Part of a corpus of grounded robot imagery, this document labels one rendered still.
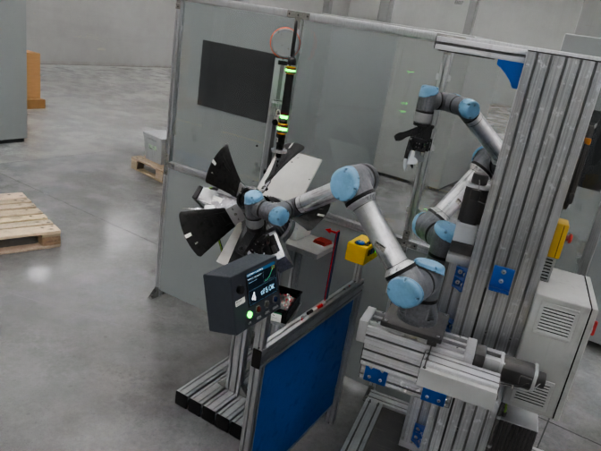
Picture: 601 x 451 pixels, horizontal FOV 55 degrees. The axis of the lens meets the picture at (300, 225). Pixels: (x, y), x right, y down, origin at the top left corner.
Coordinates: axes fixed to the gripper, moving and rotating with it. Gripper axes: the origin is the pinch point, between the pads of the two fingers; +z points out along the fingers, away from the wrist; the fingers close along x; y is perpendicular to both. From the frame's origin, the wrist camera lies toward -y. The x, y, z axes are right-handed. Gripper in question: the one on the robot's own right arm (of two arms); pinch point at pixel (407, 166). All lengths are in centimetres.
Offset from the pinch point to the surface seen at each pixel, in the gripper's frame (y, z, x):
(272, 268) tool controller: -10, 26, -86
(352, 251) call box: -16.0, 44.7, -3.4
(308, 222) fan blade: -28.9, 28.3, -28.5
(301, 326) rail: -13, 63, -51
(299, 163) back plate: -62, 16, 15
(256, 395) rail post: -13, 81, -79
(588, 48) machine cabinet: 36, -64, 225
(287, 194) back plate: -59, 30, 3
